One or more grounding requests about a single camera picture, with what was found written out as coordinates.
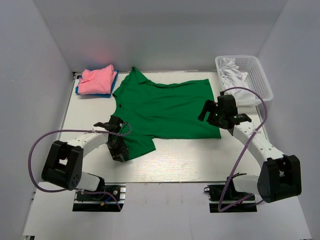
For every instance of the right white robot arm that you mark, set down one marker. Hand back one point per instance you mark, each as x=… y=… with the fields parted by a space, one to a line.
x=280 y=174

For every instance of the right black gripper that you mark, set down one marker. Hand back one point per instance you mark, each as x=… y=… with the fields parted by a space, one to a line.
x=211 y=106

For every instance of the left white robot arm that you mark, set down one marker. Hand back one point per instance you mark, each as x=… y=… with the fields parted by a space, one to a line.
x=64 y=163

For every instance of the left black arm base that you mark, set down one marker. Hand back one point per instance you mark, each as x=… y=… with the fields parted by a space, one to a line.
x=110 y=199

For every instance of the white plastic basket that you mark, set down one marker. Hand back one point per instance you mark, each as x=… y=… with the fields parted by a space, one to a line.
x=256 y=79

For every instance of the pink folded t shirt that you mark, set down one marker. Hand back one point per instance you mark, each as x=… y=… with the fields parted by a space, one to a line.
x=98 y=81

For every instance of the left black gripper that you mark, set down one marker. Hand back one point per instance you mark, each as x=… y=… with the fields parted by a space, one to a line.
x=122 y=150

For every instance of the blue folded t shirt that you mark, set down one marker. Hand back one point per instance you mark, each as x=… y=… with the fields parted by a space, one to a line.
x=105 y=95

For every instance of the green t shirt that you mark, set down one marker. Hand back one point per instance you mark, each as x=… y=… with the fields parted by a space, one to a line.
x=161 y=111

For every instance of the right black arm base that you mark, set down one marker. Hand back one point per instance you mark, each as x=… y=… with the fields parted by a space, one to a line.
x=225 y=197

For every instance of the white crumpled t shirt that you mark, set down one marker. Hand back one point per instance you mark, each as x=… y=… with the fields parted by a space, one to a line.
x=231 y=77

